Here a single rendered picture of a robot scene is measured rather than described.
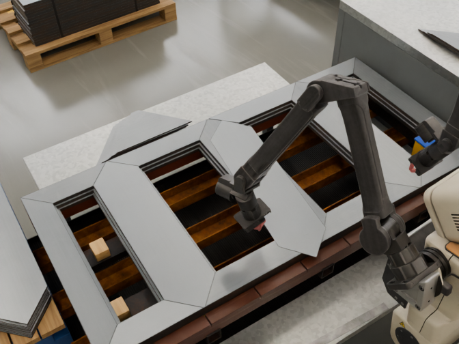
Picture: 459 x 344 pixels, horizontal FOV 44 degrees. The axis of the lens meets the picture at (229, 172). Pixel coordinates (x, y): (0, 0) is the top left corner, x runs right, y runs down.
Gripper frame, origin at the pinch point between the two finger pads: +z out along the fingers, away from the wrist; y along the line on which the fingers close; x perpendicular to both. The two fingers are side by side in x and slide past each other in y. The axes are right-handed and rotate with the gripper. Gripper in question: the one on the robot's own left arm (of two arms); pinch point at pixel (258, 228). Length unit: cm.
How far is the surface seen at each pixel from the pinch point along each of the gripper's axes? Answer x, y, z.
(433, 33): -33, -110, 13
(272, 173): -23.2, -20.2, 12.3
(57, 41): -269, 4, 72
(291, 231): 2.2, -9.9, 10.5
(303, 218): 0.2, -16.1, 12.0
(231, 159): -37.8, -11.8, 9.7
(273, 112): -53, -41, 19
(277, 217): -5.2, -9.4, 10.1
